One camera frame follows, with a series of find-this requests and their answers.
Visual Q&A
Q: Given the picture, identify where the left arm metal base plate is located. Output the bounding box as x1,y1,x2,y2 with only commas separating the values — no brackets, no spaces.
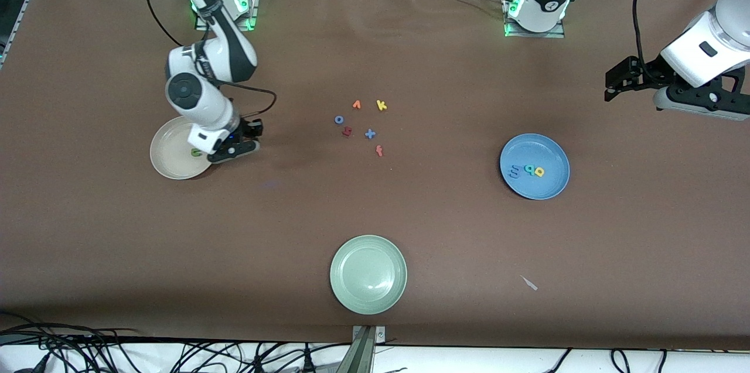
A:
504,0,566,39

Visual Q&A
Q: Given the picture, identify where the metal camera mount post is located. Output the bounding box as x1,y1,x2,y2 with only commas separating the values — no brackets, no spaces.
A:
352,325,386,373

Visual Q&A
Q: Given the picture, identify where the blue round plate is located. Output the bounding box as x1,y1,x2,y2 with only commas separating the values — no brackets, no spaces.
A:
500,134,570,200

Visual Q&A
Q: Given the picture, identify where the brown table cover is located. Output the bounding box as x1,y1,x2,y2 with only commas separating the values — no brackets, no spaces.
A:
0,0,750,350

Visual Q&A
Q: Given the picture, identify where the beige round plate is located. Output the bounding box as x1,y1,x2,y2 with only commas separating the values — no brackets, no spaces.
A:
150,115,220,180

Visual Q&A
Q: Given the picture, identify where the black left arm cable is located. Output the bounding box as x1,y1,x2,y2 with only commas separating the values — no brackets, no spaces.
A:
632,0,658,72

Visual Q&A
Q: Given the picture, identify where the pale green round plate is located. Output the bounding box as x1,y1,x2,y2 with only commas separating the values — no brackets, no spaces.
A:
329,235,408,315

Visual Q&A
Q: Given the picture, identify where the black floor cable tangle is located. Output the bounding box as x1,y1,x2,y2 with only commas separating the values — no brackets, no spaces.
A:
0,310,411,373

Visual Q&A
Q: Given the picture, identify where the aluminium table edge rail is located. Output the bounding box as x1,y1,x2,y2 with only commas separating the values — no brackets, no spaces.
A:
0,0,36,69

